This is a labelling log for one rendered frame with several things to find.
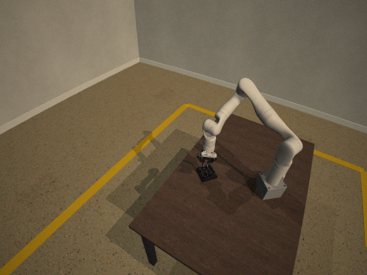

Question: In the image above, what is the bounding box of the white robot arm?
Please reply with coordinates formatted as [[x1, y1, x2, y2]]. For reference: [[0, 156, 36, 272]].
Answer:
[[201, 78, 303, 186]]

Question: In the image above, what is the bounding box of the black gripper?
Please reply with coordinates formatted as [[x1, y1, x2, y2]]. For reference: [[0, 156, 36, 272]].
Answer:
[[197, 153, 217, 167]]

